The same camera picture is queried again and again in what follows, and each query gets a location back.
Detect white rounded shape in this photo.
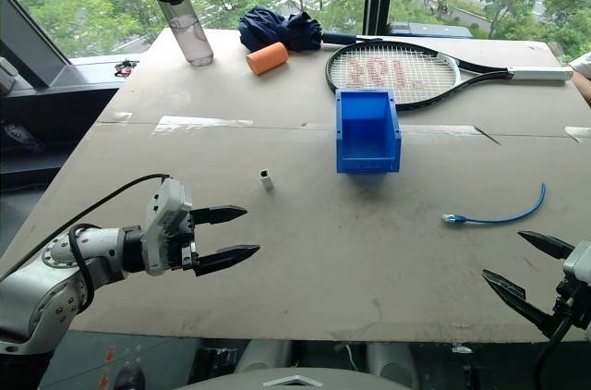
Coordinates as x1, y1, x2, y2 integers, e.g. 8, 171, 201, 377
235, 340, 294, 375
366, 342, 420, 389

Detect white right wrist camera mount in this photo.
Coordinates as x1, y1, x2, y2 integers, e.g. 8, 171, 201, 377
561, 240, 591, 292

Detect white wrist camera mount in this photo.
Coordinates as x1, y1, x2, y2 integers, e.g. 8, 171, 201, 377
140, 177, 194, 276
561, 240, 591, 292

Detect black white tennis racket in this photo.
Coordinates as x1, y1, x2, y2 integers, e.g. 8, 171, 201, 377
324, 40, 574, 113

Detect blue plastic storage bin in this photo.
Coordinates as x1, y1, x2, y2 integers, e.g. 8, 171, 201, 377
334, 88, 404, 176

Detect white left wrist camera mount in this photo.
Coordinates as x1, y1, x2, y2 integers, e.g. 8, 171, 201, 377
140, 177, 194, 276

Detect orange foam cylinder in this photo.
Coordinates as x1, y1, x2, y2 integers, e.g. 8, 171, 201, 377
245, 41, 290, 77

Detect small red black gadget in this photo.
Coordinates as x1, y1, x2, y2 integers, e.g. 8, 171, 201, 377
113, 58, 140, 78

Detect navy folded umbrella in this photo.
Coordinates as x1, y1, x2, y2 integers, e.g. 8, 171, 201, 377
237, 6, 385, 54

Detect person's arm white sleeve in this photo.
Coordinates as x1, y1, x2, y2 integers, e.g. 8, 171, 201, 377
568, 51, 591, 110

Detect grey cabinet red marks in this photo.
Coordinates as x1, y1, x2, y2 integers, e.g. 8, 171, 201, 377
39, 331, 200, 390

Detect grey robot torso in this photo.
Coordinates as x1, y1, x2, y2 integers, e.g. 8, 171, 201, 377
177, 364, 416, 390

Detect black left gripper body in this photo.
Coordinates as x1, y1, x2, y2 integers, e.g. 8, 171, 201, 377
175, 208, 202, 274

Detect clear tape strip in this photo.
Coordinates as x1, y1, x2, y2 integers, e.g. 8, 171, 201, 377
564, 125, 591, 145
397, 123, 501, 147
151, 115, 255, 136

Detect grey slanted frame panel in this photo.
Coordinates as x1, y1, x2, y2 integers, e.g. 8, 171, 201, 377
0, 0, 74, 89

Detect blue Ethernet cable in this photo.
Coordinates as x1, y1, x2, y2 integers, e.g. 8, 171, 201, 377
441, 182, 549, 226

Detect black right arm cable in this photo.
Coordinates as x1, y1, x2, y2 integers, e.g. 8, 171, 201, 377
534, 315, 574, 390

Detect clear bottle black lid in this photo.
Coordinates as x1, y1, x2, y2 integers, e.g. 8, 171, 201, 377
146, 0, 215, 68

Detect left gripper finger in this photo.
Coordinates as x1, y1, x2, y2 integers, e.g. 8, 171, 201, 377
190, 205, 248, 227
194, 244, 261, 277

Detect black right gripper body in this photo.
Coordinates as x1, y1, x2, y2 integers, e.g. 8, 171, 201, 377
552, 278, 591, 336

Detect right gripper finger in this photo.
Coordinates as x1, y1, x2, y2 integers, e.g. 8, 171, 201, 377
516, 230, 576, 262
480, 269, 558, 341

